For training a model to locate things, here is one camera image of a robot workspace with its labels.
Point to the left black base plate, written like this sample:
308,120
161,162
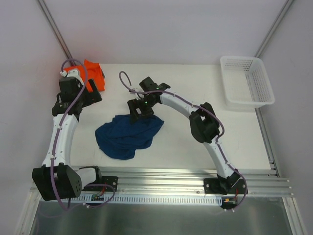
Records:
103,184

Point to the blue t-shirt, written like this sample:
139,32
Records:
119,139

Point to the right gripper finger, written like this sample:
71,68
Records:
134,114
146,115

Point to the orange folded t-shirt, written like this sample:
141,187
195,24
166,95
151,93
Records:
94,72

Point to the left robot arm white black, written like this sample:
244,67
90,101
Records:
56,178

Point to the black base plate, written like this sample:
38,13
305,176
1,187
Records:
103,184
222,186

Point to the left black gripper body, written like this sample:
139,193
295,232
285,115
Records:
93,92

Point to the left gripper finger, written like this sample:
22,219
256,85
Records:
91,98
91,86

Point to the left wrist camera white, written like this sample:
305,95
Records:
72,73

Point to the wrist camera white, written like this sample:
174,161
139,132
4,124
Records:
72,73
136,92

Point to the white plastic basket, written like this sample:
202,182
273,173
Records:
246,83

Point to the aluminium mounting rail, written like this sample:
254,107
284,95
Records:
190,181

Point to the white slotted cable duct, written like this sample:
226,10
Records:
150,199

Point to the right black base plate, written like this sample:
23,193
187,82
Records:
222,186

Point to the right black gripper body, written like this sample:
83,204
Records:
140,110

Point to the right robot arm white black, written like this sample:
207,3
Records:
204,125

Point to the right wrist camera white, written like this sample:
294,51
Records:
136,92

